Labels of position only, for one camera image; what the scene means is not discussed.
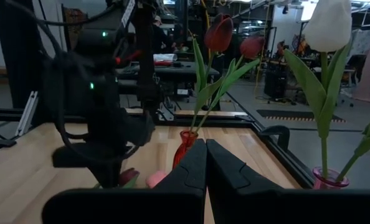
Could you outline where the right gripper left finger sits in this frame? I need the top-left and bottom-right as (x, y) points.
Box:
(41, 138), (208, 224)

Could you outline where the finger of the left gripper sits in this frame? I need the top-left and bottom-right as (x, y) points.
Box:
(90, 166), (108, 189)
(107, 166), (123, 189)

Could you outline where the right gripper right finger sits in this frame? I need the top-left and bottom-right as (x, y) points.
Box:
(207, 139), (370, 224)

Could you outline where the pink artificial tulip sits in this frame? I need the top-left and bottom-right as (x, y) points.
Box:
(145, 170), (168, 189)

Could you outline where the dark red artificial tulip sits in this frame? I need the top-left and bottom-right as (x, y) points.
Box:
(196, 35), (266, 133)
(189, 12), (235, 133)

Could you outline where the red glass vase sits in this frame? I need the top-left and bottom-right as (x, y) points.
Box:
(172, 129), (200, 170)

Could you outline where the purple glass vase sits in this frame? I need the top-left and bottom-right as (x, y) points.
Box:
(311, 166), (350, 190)

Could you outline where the black table clamp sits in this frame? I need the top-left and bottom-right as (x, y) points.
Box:
(260, 125), (291, 151)

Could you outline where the clear plastic container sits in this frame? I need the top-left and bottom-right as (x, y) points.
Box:
(153, 53), (178, 63)

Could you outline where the black floor mat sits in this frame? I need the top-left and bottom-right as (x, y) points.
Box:
(255, 108), (347, 123)

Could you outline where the dark grey desk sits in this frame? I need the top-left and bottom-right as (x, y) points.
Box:
(115, 60), (220, 94)

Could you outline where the black case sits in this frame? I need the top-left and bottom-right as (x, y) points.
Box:
(263, 70), (289, 100)

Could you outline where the person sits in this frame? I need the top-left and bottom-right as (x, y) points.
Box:
(150, 14), (173, 54)

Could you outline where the white patterned cloth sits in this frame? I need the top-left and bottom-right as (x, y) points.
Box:
(349, 29), (370, 57)

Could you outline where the silver metal bracket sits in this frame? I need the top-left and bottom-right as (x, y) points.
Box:
(16, 91), (39, 137)

